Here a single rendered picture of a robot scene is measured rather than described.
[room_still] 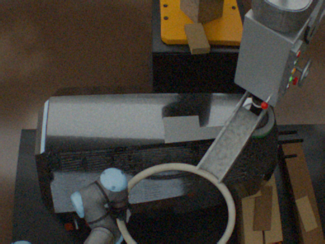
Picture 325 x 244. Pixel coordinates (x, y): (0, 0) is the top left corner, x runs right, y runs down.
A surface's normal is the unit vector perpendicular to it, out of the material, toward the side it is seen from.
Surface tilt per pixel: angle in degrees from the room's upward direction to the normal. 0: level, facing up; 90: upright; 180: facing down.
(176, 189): 45
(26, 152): 0
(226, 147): 15
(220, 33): 0
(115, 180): 8
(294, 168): 0
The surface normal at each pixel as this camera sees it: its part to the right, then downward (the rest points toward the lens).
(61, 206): 0.07, 0.21
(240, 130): -0.15, -0.34
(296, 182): 0.00, -0.54
